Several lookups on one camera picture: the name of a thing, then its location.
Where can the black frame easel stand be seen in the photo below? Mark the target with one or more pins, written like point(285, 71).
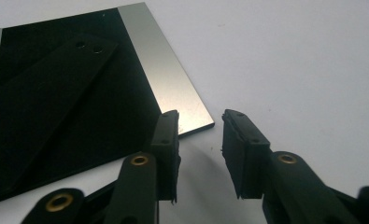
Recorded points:
point(45, 96)

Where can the silver photo frame black back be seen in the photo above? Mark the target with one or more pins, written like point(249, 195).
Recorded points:
point(169, 74)

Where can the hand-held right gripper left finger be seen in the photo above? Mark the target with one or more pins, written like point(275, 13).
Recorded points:
point(165, 155)

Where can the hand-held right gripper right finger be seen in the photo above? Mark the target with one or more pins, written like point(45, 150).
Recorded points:
point(247, 165)

